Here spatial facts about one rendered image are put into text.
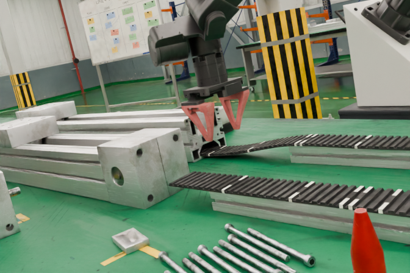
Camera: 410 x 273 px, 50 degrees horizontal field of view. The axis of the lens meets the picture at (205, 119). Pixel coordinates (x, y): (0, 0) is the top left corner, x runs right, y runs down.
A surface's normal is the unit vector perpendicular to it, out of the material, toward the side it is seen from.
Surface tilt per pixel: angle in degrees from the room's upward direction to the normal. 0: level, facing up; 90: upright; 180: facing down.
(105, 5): 90
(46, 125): 90
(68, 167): 90
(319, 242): 0
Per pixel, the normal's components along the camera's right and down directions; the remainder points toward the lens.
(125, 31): -0.49, 0.26
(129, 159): -0.68, 0.27
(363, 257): -0.54, 0.04
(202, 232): -0.20, -0.96
